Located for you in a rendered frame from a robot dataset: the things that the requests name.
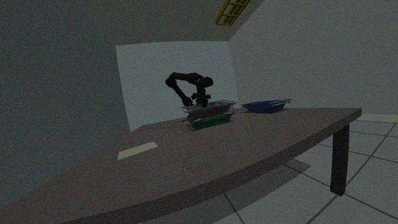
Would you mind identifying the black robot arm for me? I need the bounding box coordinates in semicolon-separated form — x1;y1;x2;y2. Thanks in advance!
165;72;213;106

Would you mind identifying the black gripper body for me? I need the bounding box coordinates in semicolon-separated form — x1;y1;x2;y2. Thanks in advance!
196;88;211;102

